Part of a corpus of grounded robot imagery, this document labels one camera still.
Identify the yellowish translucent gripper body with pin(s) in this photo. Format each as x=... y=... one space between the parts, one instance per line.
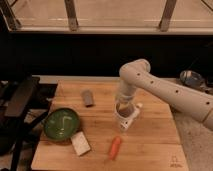
x=125 y=109

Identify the white ceramic cup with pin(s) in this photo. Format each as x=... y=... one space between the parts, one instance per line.
x=125 y=122

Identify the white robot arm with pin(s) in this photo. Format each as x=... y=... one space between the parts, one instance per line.
x=136 y=74

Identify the green ceramic bowl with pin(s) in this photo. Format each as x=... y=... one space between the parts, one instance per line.
x=61 y=124

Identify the orange carrot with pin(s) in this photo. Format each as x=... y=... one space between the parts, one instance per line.
x=115 y=145

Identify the grey rectangular block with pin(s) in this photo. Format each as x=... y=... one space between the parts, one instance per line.
x=87 y=97

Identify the wooden cutting board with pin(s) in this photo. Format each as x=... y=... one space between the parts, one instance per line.
x=151 y=143

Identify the white sponge block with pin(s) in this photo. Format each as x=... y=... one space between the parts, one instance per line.
x=80 y=143

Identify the round metal object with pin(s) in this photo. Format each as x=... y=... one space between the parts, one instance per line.
x=192 y=79

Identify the black stand left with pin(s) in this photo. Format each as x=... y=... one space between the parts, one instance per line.
x=29 y=105

